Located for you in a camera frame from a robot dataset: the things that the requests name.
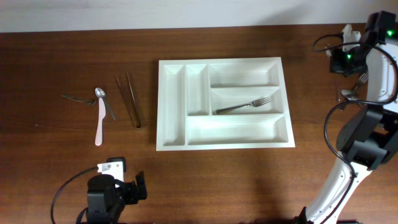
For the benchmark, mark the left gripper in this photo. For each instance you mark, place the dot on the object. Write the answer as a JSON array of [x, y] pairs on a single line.
[[131, 187]]

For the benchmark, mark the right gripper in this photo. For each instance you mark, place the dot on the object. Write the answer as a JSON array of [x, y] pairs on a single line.
[[342, 69]]

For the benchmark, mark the silver fork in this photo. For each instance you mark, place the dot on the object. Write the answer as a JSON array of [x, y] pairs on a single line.
[[256, 103], [361, 81]]

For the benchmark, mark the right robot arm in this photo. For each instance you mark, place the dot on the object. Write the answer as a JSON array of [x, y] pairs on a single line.
[[369, 138]]

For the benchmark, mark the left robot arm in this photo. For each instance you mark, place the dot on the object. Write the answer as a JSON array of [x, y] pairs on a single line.
[[107, 198]]

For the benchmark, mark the long metal tweezers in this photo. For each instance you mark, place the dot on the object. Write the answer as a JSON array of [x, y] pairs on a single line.
[[127, 93]]

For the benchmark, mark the pink plastic knife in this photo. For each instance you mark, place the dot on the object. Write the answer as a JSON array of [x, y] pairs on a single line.
[[99, 130]]

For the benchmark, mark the small dark teaspoon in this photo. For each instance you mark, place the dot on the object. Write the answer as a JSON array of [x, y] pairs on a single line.
[[88, 102]]

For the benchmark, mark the silver teaspoon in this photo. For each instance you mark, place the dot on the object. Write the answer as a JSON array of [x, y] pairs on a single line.
[[101, 94]]

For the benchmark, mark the white plastic cutlery tray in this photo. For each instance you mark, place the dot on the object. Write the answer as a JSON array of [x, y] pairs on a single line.
[[190, 91]]

